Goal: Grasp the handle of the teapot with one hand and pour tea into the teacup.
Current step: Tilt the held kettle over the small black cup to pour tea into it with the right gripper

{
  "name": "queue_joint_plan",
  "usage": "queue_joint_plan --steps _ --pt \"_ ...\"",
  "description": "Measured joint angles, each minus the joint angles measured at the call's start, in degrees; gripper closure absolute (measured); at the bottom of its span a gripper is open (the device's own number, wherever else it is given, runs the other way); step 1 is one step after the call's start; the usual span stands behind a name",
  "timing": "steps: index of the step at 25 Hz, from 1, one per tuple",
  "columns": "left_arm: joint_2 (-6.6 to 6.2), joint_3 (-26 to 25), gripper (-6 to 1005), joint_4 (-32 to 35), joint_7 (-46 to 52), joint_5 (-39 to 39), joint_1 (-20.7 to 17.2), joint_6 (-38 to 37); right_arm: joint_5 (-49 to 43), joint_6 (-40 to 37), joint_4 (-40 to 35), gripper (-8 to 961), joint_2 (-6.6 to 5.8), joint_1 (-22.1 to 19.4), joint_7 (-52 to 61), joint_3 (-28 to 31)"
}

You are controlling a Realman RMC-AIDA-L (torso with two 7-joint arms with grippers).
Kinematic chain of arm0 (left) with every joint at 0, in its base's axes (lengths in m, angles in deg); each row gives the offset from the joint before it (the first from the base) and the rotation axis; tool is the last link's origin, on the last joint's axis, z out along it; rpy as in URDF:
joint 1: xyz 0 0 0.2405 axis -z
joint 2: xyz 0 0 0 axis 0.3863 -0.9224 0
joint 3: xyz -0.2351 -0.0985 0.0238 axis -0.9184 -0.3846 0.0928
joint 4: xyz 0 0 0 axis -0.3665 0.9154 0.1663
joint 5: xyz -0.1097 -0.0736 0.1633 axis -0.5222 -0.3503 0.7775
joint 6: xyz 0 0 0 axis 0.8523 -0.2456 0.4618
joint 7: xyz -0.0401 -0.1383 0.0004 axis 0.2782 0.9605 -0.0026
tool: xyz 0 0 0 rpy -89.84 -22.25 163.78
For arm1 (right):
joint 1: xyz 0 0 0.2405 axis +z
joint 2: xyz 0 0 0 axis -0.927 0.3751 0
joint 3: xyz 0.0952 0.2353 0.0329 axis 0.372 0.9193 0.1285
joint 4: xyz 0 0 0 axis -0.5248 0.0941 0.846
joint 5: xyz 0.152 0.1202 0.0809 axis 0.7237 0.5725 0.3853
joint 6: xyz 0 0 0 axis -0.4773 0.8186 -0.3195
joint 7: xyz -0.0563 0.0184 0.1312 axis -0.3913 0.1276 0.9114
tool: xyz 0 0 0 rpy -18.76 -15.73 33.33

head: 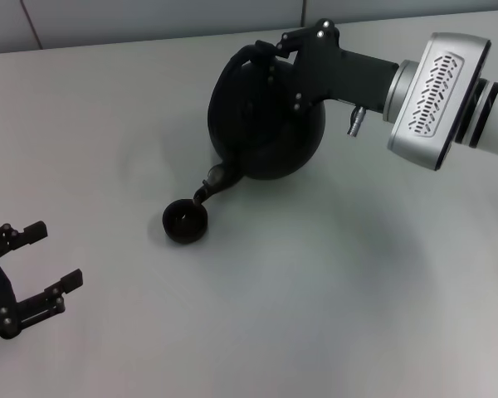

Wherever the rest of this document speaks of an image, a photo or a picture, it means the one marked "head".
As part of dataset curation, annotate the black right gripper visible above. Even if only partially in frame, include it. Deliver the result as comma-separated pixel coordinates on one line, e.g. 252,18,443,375
254,17,400,114

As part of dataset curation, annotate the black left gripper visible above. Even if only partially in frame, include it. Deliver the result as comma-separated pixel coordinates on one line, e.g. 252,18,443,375
0,221,85,342

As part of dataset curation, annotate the black round teapot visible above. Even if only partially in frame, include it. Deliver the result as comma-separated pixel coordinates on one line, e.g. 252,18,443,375
193,41,329,207

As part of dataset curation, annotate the small black teacup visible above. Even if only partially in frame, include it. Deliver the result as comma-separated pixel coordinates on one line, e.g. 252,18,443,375
161,198,210,245

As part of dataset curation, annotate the white partition board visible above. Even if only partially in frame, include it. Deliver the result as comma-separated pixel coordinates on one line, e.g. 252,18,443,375
0,0,41,56
22,0,305,51
301,0,498,29

